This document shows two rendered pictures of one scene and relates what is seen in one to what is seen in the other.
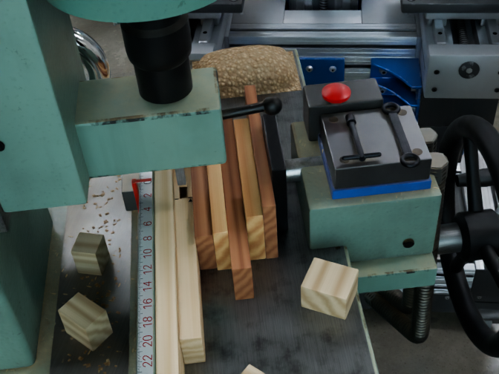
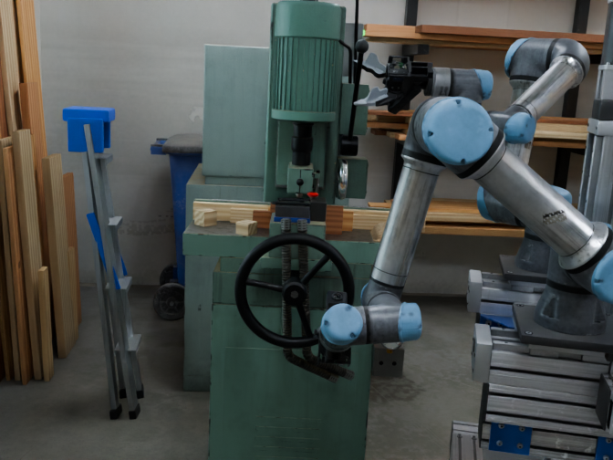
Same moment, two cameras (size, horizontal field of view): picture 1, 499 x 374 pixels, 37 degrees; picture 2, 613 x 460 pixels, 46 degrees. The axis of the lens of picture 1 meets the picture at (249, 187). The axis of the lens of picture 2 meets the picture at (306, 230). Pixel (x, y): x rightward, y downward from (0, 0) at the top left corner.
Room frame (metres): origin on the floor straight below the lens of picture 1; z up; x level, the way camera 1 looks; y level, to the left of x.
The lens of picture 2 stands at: (0.66, -1.93, 1.33)
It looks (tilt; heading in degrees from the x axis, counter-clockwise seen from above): 12 degrees down; 92
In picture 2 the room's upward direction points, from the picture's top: 3 degrees clockwise
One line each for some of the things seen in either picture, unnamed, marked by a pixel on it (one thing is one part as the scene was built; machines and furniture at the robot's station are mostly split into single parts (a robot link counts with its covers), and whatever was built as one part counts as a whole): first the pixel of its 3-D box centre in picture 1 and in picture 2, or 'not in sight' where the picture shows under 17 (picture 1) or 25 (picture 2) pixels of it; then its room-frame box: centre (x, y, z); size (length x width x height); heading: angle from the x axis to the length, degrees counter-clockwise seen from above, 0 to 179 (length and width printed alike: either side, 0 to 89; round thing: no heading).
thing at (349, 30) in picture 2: not in sight; (351, 50); (0.71, 0.40, 1.40); 0.10 x 0.06 x 0.16; 92
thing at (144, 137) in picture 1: (152, 127); (300, 180); (0.58, 0.09, 1.03); 0.14 x 0.07 x 0.09; 92
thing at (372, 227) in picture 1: (360, 186); (296, 235); (0.59, -0.12, 0.92); 0.15 x 0.13 x 0.09; 2
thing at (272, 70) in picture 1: (244, 64); (388, 230); (0.83, -0.01, 0.92); 0.14 x 0.09 x 0.04; 92
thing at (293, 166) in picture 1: (302, 169); not in sight; (0.59, -0.06, 0.95); 0.09 x 0.07 x 0.09; 2
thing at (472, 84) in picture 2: not in sight; (469, 85); (1.01, -0.03, 1.31); 0.11 x 0.08 x 0.09; 2
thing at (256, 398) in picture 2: not in sight; (289, 385); (0.57, 0.19, 0.36); 0.58 x 0.45 x 0.71; 92
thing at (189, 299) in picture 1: (183, 151); (327, 220); (0.66, 0.07, 0.92); 0.55 x 0.02 x 0.04; 2
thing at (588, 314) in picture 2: not in sight; (572, 301); (1.20, -0.41, 0.87); 0.15 x 0.15 x 0.10
